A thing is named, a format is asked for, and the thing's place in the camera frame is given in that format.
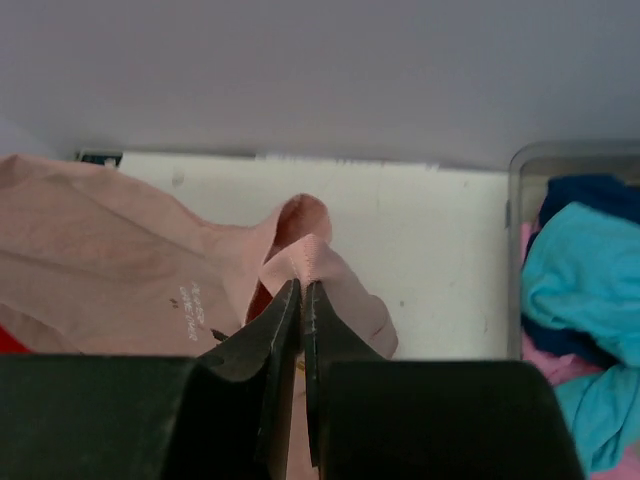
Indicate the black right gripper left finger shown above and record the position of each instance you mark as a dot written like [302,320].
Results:
[223,415]

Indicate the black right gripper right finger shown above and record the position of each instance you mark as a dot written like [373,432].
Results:
[373,418]

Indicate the dusty pink t-shirt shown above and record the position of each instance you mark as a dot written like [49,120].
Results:
[97,263]

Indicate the folded red t-shirt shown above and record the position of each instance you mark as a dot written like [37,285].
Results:
[14,342]

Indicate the turquoise t-shirt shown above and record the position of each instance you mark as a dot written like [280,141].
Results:
[585,280]

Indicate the light pink t-shirt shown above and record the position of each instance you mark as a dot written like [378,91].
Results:
[565,367]

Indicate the blue label sticker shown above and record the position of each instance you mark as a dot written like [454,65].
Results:
[107,158]

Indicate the clear plastic bin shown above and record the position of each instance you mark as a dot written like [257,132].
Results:
[528,174]

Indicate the navy blue t-shirt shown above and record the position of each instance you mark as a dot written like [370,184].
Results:
[580,279]

